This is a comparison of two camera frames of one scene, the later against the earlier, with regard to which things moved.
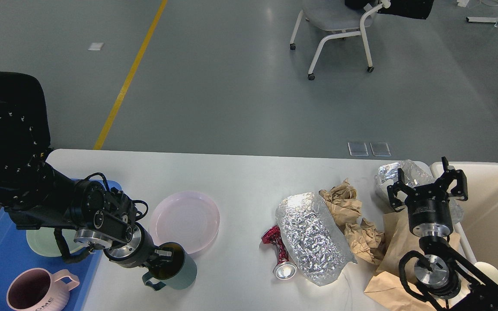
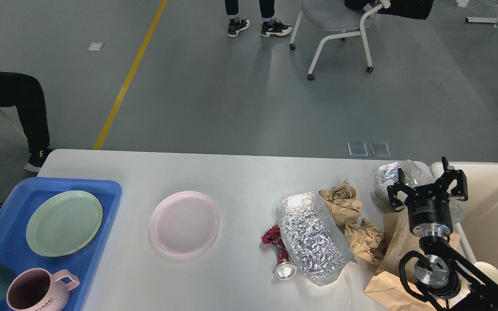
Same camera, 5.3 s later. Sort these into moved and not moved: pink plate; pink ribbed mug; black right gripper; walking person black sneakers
Moved: walking person black sneakers
Not moved: black right gripper; pink ribbed mug; pink plate
